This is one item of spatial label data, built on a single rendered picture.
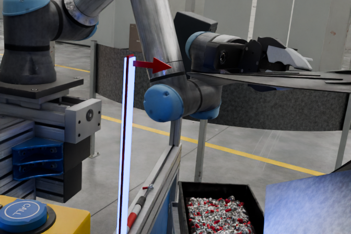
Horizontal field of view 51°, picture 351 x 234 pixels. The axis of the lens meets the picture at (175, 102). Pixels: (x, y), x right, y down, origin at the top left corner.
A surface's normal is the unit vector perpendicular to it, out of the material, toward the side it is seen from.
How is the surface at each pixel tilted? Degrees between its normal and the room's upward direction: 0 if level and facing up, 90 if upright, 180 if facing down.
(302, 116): 90
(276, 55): 84
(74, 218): 0
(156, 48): 81
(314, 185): 55
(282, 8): 90
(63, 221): 0
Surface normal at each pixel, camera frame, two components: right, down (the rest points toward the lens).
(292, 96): 0.12, 0.25
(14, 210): 0.08, -0.97
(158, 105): -0.58, 0.16
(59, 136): -0.29, 0.22
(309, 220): -0.70, -0.52
